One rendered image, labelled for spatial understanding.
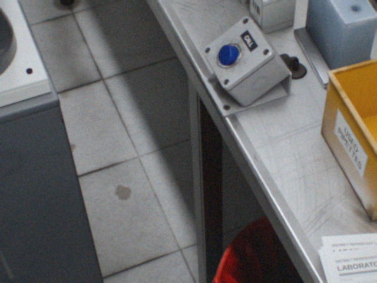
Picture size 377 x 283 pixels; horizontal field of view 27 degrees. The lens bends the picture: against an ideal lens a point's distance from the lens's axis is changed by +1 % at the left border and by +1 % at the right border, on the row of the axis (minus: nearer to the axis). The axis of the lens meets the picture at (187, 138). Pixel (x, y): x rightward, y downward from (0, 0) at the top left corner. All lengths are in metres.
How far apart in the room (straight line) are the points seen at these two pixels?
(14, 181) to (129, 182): 0.92
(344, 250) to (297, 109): 0.20
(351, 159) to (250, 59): 0.16
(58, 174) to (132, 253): 0.80
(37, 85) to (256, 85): 0.26
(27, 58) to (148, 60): 1.27
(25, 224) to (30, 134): 0.18
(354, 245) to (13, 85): 0.44
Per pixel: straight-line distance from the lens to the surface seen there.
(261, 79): 0.90
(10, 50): 0.97
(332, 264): 0.79
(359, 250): 0.81
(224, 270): 1.30
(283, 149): 0.89
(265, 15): 0.99
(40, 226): 1.15
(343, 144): 0.85
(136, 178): 1.96
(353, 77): 0.85
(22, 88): 0.95
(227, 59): 0.89
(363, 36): 0.92
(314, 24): 0.98
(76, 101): 2.15
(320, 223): 0.83
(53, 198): 1.11
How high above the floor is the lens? 1.57
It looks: 51 degrees down
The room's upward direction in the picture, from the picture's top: 3 degrees counter-clockwise
